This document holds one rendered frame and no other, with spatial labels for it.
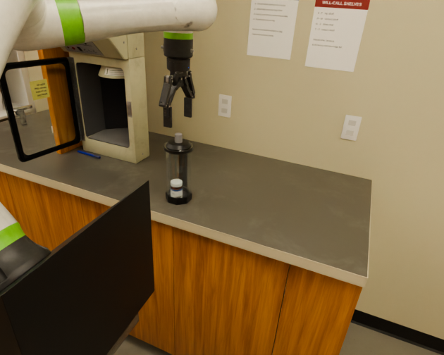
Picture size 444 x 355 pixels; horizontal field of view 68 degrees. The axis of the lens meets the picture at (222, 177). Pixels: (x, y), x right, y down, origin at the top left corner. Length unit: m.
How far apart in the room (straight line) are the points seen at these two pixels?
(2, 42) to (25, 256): 0.38
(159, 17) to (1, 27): 0.39
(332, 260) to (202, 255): 0.47
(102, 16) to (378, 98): 1.16
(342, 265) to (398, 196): 0.74
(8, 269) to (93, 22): 0.54
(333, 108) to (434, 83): 0.40
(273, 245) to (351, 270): 0.24
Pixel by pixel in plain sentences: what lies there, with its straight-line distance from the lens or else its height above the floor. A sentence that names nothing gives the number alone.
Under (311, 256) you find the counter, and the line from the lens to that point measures 1.11.
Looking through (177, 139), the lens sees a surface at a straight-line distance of 1.19.
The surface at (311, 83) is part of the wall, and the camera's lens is 1.62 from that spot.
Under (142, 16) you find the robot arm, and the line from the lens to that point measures 0.90.
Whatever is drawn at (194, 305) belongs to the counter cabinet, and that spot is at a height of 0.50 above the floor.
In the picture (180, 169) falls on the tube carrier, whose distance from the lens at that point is 1.21.
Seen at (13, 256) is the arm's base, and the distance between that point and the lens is 0.74.
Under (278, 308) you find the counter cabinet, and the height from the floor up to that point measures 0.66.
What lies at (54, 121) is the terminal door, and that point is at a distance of 1.66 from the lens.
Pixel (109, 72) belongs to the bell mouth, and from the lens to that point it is 1.58.
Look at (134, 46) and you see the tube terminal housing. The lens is 1.50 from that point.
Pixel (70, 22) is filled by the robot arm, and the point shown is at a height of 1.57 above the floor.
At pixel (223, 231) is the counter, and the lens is 1.15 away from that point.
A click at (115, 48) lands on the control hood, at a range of 1.42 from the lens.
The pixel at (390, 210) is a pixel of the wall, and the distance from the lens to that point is 1.81.
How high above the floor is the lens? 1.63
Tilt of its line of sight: 28 degrees down
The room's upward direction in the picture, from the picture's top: 4 degrees clockwise
